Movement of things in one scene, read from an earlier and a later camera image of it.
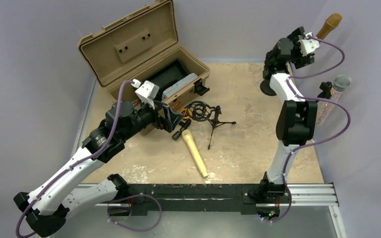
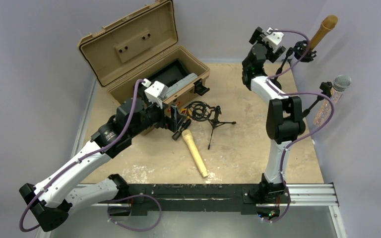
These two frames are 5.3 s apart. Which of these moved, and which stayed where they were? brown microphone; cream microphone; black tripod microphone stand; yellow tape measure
Moved: brown microphone
Stayed: cream microphone; yellow tape measure; black tripod microphone stand
